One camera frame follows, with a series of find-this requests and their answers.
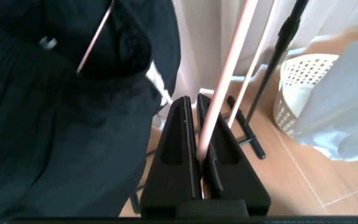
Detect black shorts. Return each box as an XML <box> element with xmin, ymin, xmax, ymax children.
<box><xmin>0</xmin><ymin>0</ymin><xmax>182</xmax><ymax>218</ymax></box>

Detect black clothes rack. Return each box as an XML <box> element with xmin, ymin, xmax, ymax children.
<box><xmin>129</xmin><ymin>0</ymin><xmax>310</xmax><ymax>215</ymax></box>

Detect white garment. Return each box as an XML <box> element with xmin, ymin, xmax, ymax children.
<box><xmin>292</xmin><ymin>27</ymin><xmax>358</xmax><ymax>162</ymax></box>

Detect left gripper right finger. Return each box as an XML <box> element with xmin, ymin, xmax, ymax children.
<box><xmin>196</xmin><ymin>93</ymin><xmax>272</xmax><ymax>218</ymax></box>

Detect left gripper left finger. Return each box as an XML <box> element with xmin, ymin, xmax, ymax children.
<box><xmin>140</xmin><ymin>95</ymin><xmax>203</xmax><ymax>218</ymax></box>

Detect white laundry basket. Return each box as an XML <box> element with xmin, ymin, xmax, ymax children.
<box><xmin>272</xmin><ymin>53</ymin><xmax>341</xmax><ymax>139</ymax></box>

